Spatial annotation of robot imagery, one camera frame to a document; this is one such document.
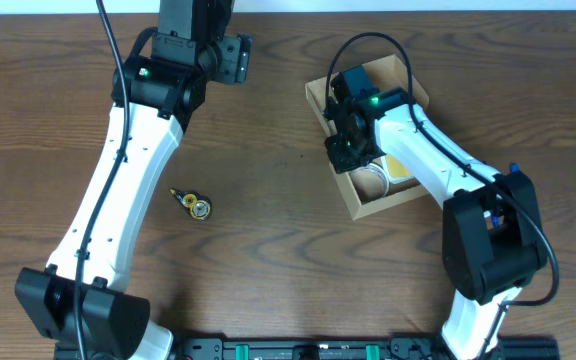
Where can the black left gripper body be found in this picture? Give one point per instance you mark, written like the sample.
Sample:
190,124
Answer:
188,13

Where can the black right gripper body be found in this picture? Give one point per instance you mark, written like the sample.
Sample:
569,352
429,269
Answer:
350,161

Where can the yellow sticky note pad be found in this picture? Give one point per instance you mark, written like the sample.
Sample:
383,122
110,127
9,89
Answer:
395,171

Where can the white masking tape roll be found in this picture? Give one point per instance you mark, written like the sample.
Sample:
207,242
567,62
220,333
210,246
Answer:
370,182

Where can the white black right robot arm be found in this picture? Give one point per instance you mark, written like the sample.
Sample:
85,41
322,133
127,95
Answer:
492,238

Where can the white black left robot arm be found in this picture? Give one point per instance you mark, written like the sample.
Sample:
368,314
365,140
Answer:
80,299

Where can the yellow black correction tape dispenser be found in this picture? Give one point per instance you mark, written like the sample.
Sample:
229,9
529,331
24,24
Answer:
197,206

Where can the blue whiteboard marker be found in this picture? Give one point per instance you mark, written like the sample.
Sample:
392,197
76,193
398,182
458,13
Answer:
513,167

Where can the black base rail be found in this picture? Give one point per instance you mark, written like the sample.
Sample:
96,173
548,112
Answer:
404,347

